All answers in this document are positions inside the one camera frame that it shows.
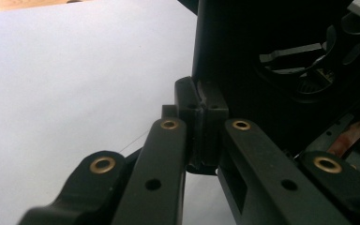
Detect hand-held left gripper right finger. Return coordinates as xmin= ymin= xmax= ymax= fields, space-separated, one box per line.
xmin=201 ymin=80 xmax=352 ymax=225

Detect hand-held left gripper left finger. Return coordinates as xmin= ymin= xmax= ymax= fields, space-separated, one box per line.
xmin=112 ymin=76 xmax=204 ymax=225

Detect black phone case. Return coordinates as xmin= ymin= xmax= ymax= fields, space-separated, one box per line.
xmin=177 ymin=0 xmax=360 ymax=156

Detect white table board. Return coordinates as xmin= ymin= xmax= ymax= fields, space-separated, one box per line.
xmin=0 ymin=0 xmax=238 ymax=225

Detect wooden table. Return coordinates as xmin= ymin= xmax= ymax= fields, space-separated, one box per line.
xmin=0 ymin=0 xmax=92 ymax=14

